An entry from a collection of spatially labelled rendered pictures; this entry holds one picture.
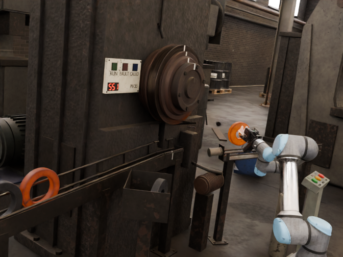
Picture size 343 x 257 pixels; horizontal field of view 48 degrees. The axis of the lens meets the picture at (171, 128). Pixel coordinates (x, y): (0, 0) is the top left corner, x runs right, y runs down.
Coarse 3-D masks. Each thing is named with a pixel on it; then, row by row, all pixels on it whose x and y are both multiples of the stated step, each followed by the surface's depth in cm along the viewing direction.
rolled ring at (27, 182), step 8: (40, 168) 164; (32, 176) 159; (40, 176) 163; (48, 176) 166; (56, 176) 170; (24, 184) 158; (32, 184) 160; (56, 184) 170; (24, 192) 158; (48, 192) 171; (56, 192) 171; (24, 200) 159; (40, 200) 168
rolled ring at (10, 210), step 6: (0, 186) 148; (6, 186) 150; (12, 186) 152; (12, 192) 153; (18, 192) 155; (12, 198) 156; (18, 198) 156; (12, 204) 156; (18, 204) 156; (12, 210) 155; (0, 216) 154
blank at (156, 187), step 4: (156, 180) 171; (160, 180) 171; (164, 180) 173; (156, 184) 169; (160, 184) 169; (164, 184) 174; (152, 188) 168; (156, 188) 167; (160, 188) 169; (164, 188) 175; (160, 192) 170; (164, 192) 176
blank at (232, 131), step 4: (232, 124) 252; (236, 124) 250; (240, 124) 251; (244, 124) 253; (232, 128) 250; (236, 128) 251; (228, 132) 252; (232, 132) 250; (236, 132) 252; (228, 136) 253; (232, 136) 251; (232, 140) 252; (236, 140) 253; (240, 140) 254; (236, 144) 253; (240, 144) 254
